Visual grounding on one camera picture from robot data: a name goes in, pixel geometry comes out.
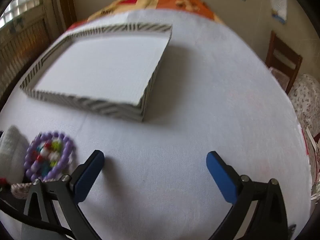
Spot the purple bead bracelet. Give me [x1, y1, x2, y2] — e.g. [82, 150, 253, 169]
[24, 132, 75, 182]

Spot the light blue fluffy scrunchie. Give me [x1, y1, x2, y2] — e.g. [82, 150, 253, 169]
[0, 126, 29, 184]

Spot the floral fabric cushion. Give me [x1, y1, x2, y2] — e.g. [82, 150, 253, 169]
[289, 74, 319, 137]

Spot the striped black white tray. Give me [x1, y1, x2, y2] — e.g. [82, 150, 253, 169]
[20, 23, 172, 121]

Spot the wooden chair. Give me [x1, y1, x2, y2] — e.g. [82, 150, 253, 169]
[265, 30, 303, 94]

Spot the window with glass blocks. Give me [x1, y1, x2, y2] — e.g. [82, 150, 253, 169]
[1, 0, 40, 28]

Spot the orange patterned blanket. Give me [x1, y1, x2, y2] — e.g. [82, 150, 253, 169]
[68, 0, 223, 30]

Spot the multicolour bead bracelet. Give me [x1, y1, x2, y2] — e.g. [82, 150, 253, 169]
[35, 139, 63, 176]

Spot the wall calendar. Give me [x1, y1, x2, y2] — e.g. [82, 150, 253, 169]
[270, 0, 287, 24]

